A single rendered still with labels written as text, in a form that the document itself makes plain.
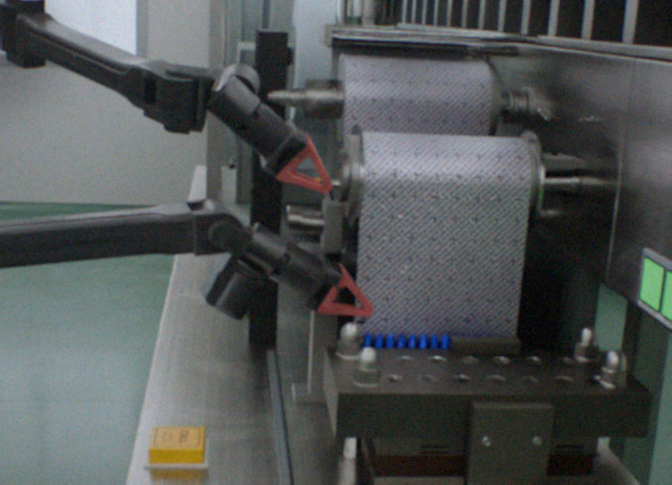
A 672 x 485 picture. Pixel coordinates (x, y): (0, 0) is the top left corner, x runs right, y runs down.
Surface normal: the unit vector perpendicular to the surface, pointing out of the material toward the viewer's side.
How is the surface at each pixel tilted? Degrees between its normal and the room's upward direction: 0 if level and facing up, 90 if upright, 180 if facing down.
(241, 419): 0
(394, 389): 0
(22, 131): 90
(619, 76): 90
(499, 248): 90
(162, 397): 0
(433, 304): 90
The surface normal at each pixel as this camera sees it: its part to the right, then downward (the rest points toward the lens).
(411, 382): 0.05, -0.97
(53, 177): 0.11, 0.24
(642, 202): -0.99, -0.03
